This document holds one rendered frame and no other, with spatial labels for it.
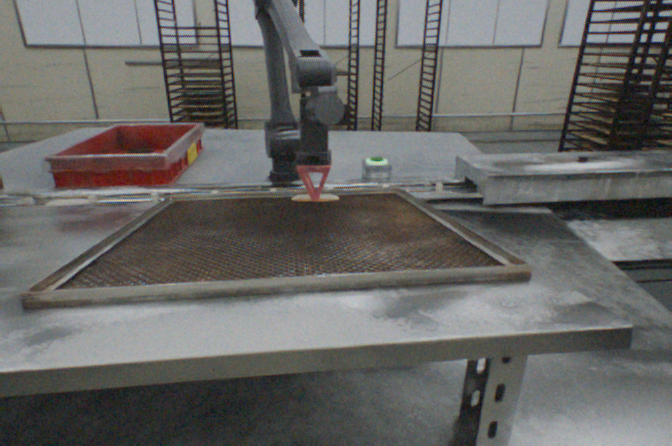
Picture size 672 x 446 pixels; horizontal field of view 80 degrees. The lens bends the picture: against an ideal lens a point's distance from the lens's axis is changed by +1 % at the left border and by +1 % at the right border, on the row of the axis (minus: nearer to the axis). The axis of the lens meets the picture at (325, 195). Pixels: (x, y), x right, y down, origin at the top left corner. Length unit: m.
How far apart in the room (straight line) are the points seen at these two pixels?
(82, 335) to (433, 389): 0.38
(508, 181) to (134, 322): 0.85
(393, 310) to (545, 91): 6.14
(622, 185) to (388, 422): 0.89
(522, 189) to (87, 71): 5.34
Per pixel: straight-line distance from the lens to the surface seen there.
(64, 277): 0.52
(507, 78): 6.13
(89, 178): 1.27
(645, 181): 1.24
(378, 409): 0.51
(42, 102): 6.12
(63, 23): 5.88
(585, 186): 1.15
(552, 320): 0.40
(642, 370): 0.68
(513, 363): 0.43
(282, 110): 1.09
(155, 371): 0.34
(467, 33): 5.82
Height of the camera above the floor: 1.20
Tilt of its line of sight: 21 degrees down
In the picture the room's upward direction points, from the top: straight up
